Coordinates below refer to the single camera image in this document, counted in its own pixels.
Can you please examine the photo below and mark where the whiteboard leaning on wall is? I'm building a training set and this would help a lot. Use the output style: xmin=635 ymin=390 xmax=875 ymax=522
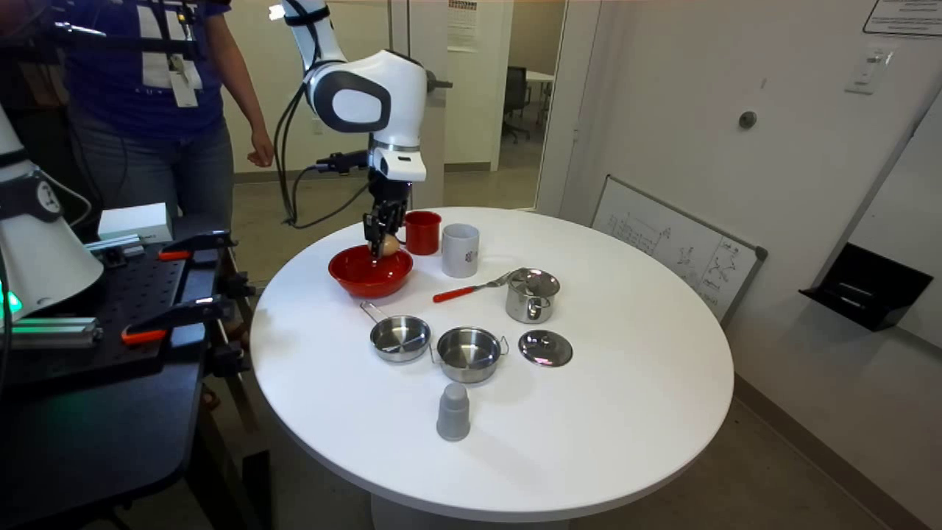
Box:
xmin=588 ymin=173 xmax=772 ymax=324

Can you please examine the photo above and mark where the person in purple shirt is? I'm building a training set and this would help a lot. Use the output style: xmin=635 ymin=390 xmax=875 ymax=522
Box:
xmin=0 ymin=0 xmax=245 ymax=232

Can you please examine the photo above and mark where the small steel pan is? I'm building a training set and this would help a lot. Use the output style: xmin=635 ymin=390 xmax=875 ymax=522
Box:
xmin=357 ymin=297 xmax=436 ymax=366

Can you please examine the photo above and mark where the red bowl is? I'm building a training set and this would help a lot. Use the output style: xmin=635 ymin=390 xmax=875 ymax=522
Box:
xmin=326 ymin=246 xmax=417 ymax=303

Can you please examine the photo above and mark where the steel pot with handle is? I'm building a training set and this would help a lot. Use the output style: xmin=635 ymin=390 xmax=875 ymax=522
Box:
xmin=503 ymin=266 xmax=566 ymax=328

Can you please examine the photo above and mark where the grey plastic cup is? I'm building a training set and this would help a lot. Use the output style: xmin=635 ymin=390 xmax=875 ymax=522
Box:
xmin=433 ymin=381 xmax=473 ymax=444

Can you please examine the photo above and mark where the person's left hand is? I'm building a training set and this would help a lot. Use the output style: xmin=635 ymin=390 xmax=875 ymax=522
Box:
xmin=245 ymin=120 xmax=277 ymax=172

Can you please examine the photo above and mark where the black wall tray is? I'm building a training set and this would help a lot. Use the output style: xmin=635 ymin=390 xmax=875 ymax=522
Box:
xmin=797 ymin=240 xmax=937 ymax=332

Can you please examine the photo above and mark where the red mug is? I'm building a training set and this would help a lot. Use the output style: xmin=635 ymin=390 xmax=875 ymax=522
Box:
xmin=404 ymin=210 xmax=445 ymax=260

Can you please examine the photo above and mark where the white box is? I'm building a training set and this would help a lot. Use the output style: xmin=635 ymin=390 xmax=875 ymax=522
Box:
xmin=93 ymin=200 xmax=177 ymax=247

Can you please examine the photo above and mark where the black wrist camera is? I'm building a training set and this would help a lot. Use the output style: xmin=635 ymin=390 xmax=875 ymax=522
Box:
xmin=313 ymin=148 xmax=374 ymax=178

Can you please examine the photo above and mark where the steel bowl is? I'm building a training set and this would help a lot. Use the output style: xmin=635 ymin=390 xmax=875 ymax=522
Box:
xmin=429 ymin=324 xmax=513 ymax=385

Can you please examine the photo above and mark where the white mug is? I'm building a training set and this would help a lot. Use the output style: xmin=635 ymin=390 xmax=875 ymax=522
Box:
xmin=439 ymin=222 xmax=483 ymax=279

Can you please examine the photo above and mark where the black clamp orange handle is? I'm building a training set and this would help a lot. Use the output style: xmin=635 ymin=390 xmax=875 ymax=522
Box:
xmin=98 ymin=229 xmax=239 ymax=268
xmin=118 ymin=293 xmax=233 ymax=350

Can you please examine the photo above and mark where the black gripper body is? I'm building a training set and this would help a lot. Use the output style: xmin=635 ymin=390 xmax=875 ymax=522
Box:
xmin=369 ymin=173 xmax=411 ymax=240

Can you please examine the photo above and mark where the red-handled metal spoon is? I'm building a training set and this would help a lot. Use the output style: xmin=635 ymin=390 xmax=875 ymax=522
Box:
xmin=429 ymin=266 xmax=532 ymax=307

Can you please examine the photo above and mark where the black cart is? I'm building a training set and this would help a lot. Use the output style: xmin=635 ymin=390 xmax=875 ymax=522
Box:
xmin=0 ymin=229 xmax=261 ymax=530

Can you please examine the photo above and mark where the grey metal bar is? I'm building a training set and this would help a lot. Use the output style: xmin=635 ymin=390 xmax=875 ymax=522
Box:
xmin=5 ymin=315 xmax=104 ymax=355

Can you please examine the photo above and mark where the white door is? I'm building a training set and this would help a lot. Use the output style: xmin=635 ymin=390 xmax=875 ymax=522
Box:
xmin=388 ymin=0 xmax=514 ymax=212

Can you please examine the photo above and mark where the person's left forearm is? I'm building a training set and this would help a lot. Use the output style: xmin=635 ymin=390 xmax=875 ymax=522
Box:
xmin=204 ymin=9 xmax=271 ymax=137

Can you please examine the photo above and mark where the steel lid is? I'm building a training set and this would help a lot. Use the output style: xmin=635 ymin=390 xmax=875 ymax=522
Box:
xmin=514 ymin=328 xmax=576 ymax=372

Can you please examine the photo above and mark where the framed wall sign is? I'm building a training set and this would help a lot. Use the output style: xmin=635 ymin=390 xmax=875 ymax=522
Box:
xmin=860 ymin=0 xmax=942 ymax=42

